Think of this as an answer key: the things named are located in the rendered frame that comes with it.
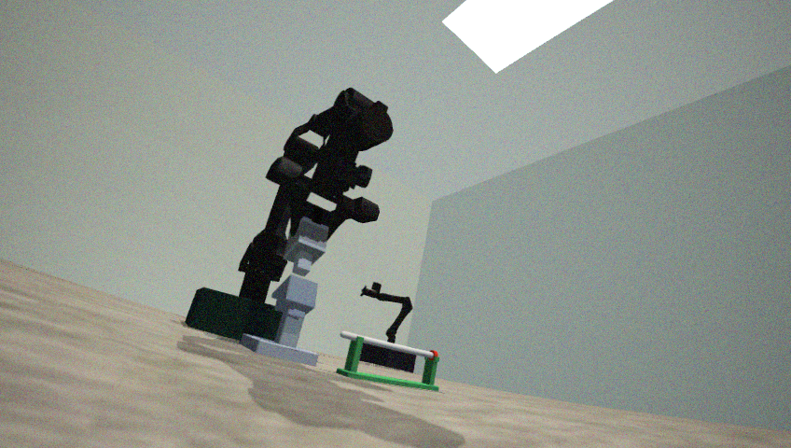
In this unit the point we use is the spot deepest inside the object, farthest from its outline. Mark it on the green u-shaped cradle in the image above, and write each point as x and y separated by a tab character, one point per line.
352	362

